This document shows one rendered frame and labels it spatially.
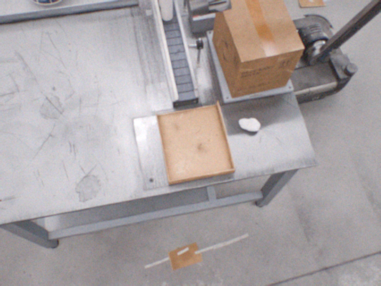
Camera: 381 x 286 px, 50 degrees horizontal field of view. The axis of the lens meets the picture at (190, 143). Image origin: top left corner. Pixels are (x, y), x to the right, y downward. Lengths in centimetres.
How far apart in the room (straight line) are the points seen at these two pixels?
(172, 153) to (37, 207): 54
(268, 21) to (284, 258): 136
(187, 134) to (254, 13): 52
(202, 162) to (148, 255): 91
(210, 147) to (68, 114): 59
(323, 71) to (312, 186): 70
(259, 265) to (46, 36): 161
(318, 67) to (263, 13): 108
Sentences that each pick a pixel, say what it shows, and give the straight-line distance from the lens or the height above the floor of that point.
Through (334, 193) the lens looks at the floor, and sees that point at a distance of 258.
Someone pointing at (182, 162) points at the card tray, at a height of 83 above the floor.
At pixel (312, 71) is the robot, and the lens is 260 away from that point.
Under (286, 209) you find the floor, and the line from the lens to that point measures 247.
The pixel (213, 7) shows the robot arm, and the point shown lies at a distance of 133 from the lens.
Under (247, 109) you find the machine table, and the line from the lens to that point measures 170.
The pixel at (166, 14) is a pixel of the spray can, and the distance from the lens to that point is 182.
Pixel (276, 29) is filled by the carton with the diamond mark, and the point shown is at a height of 112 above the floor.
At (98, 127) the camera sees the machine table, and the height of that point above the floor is 83.
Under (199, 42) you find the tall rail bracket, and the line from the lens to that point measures 167.
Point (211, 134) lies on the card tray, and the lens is 163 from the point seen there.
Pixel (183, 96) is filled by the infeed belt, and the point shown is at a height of 88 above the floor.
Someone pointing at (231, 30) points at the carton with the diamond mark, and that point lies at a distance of 154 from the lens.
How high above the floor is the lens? 233
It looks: 68 degrees down
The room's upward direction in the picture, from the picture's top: 5 degrees clockwise
